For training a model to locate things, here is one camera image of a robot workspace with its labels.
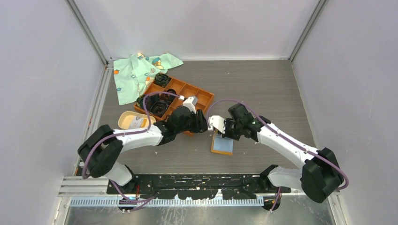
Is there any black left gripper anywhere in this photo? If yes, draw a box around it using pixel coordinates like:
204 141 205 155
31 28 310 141
176 109 209 135

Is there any orange leather card holder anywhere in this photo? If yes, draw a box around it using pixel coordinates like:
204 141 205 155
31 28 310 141
210 130 233 155

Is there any silver VIP credit card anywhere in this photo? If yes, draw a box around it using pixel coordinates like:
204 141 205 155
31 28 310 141
129 117 147 129

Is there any cream oval plastic tray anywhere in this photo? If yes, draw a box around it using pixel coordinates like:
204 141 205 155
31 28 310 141
118 111 156 129

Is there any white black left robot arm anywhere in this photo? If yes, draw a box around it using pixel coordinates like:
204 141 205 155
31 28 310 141
77 106 207 194

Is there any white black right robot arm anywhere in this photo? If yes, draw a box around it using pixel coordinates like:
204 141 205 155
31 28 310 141
209 103 344 203

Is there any black rolled belt middle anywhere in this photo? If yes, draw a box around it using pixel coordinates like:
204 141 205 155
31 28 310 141
161 89 176 104

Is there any orange wooden compartment tray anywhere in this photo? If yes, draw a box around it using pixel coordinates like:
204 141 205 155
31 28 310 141
144 76 214 121

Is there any black rolled belt large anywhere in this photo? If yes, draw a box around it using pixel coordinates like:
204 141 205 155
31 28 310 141
146 94 170 118

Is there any black rolled belt top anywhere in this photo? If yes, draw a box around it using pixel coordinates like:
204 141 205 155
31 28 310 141
154 73 171 88

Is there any black rolled belt left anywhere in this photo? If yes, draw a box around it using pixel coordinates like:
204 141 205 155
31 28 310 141
137 94 152 111

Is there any green patterned cloth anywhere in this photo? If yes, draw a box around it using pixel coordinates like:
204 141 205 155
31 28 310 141
114 53 183 105

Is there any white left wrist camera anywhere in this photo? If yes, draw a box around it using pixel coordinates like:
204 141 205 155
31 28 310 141
182 96 198 114

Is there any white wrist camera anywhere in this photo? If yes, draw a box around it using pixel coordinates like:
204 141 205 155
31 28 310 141
182 96 198 114
207 115 226 134

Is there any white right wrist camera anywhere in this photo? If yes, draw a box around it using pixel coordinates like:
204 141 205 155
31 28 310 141
207 115 226 134

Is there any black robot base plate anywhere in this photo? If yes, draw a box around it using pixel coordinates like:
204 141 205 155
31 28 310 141
121 174 277 200

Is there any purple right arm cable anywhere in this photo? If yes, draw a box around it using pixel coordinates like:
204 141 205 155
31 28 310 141
206 99 350 212

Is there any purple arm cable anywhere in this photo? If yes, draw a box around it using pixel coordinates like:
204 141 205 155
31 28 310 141
206 99 350 212
81 91 184 212

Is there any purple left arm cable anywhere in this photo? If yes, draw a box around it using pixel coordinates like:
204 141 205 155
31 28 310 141
81 91 184 212

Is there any white slotted cable duct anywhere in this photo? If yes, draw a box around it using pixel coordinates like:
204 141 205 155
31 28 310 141
69 196 264 207

